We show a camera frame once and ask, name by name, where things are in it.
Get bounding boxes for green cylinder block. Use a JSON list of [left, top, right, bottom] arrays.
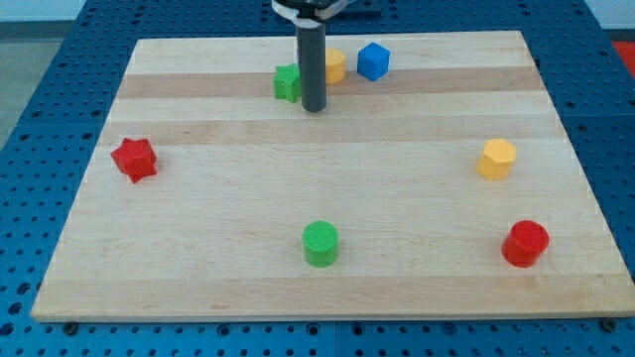
[[302, 220, 339, 268]]

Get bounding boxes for yellow cylinder block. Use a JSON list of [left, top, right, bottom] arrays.
[[325, 48, 346, 84]]

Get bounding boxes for wooden board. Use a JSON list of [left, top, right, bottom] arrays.
[[32, 31, 634, 322]]

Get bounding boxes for yellow hexagon block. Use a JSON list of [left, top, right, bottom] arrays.
[[476, 138, 517, 180]]

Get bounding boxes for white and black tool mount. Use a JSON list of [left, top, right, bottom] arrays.
[[271, 0, 348, 28]]

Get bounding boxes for red star block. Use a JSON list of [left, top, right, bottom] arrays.
[[110, 138, 157, 183]]

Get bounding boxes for green star block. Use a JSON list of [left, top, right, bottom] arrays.
[[273, 63, 302, 103]]

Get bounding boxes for red cylinder block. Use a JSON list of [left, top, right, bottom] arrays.
[[501, 220, 550, 268]]

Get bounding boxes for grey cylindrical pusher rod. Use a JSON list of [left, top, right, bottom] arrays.
[[297, 24, 326, 112]]

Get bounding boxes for blue cube block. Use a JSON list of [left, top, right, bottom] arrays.
[[356, 43, 391, 81]]

